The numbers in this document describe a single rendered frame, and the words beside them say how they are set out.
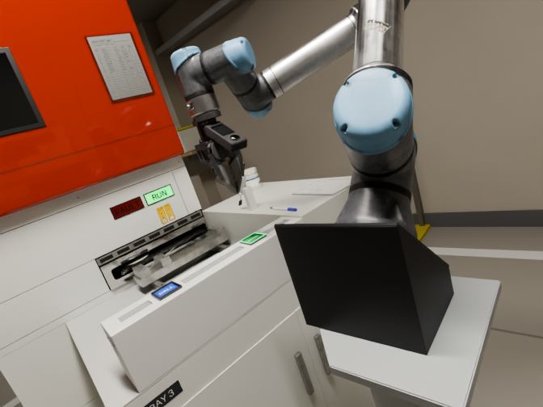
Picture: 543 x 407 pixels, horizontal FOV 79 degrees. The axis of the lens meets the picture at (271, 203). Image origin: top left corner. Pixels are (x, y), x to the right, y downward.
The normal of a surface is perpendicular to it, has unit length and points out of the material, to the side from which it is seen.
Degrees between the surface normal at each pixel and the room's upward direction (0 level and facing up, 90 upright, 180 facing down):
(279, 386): 90
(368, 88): 56
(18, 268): 90
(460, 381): 0
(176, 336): 90
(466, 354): 0
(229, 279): 90
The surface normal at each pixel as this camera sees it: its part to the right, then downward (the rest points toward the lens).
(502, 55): -0.62, 0.39
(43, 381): 0.62, 0.00
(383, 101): -0.40, -0.24
